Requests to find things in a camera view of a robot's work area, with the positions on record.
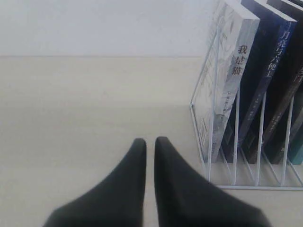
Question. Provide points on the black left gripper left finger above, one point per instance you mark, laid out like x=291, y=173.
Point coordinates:
x=117, y=201

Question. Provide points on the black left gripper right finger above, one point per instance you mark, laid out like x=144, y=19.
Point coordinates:
x=186, y=199

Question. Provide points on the grey white cat book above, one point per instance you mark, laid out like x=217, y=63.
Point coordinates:
x=231, y=36

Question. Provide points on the black brown spine book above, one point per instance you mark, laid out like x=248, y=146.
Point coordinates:
x=284, y=68

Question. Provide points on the black white-title book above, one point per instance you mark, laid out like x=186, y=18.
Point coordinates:
x=295, y=154

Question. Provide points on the white wire book rack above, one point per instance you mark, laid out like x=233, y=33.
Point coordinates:
x=239, y=158

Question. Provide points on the blue moon cover book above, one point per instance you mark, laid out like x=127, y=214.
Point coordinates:
x=271, y=40

